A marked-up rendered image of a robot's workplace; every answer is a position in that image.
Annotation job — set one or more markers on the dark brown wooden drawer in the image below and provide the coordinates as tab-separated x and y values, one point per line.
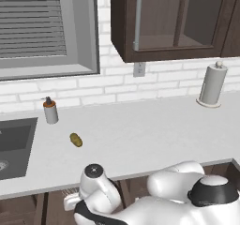
54	208

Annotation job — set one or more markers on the dark brown cabinet door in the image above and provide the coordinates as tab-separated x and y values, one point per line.
233	32

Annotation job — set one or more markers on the dark grey sink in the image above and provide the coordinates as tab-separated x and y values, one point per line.
14	147

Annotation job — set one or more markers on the grey soap dispenser orange collar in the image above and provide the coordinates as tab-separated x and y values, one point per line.
51	112

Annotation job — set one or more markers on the dark brown wall cabinet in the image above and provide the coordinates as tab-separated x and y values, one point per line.
118	19

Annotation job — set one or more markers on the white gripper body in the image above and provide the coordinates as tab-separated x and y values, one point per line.
72	202

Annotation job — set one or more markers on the grey window blinds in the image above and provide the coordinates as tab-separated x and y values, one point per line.
31	22

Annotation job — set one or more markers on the grey window frame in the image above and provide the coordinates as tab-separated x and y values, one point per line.
82	25

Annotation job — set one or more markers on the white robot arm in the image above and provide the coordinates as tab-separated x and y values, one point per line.
175	203

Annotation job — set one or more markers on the olive-green oval food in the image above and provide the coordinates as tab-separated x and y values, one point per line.
76	140

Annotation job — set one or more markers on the white paper towel roll holder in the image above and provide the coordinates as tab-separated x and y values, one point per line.
213	83

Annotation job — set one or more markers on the glass-panel cabinet door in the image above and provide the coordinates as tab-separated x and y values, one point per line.
175	16

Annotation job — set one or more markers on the grey wall socket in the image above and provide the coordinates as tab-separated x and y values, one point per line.
139	69

